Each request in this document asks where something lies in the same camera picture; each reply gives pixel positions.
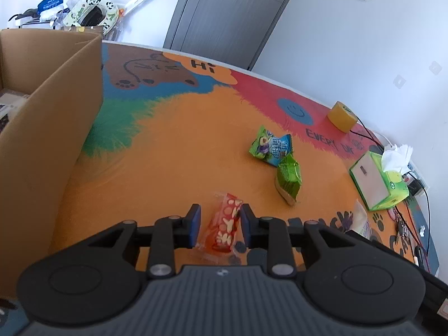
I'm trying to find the yellow tape roll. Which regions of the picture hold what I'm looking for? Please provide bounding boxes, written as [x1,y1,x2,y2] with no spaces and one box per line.
[327,101,358,134]

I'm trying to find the panda print toilet seat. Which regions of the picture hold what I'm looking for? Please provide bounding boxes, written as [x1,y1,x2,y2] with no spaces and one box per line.
[63,0,120,36]

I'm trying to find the grey door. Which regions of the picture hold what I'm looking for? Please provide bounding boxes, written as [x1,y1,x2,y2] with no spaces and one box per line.
[163,0,305,71]

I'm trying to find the green and blue snack packet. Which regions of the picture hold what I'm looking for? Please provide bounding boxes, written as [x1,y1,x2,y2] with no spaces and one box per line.
[248,125,293,167]

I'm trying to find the red snack packet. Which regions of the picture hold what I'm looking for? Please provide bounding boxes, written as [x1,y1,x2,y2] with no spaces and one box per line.
[198,192,246,263]

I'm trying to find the cardboard box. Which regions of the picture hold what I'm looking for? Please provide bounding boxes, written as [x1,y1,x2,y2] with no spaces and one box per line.
[0,28,104,300]

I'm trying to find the white power strip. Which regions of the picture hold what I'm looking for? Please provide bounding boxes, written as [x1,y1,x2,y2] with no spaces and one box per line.
[402,163,426,190]

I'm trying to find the bunch of keys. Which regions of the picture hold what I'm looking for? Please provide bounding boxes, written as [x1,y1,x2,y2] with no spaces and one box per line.
[394,205,412,249]

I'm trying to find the green tissue box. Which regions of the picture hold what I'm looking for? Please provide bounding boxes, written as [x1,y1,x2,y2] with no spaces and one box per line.
[349,150,409,211]

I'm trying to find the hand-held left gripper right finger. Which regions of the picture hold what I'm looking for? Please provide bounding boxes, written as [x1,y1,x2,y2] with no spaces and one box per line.
[240,203,372,278]

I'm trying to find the colourful printed table mat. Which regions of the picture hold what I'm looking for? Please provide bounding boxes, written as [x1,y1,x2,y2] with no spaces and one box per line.
[0,41,440,336]

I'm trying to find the large white cracker packet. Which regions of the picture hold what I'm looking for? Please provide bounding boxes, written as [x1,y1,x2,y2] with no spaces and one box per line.
[345,199,372,239]

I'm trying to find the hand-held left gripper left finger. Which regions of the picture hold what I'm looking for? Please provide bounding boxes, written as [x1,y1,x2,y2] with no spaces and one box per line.
[75,203,202,279]

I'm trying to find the black cable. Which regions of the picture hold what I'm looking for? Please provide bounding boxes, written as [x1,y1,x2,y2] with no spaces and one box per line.
[350,115,433,274]

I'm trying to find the black power adapter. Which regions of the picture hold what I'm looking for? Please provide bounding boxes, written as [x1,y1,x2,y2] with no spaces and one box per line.
[406,178,424,197]

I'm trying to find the white tissue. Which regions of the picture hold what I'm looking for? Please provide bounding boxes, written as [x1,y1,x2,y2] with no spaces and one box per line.
[381,143,414,176]

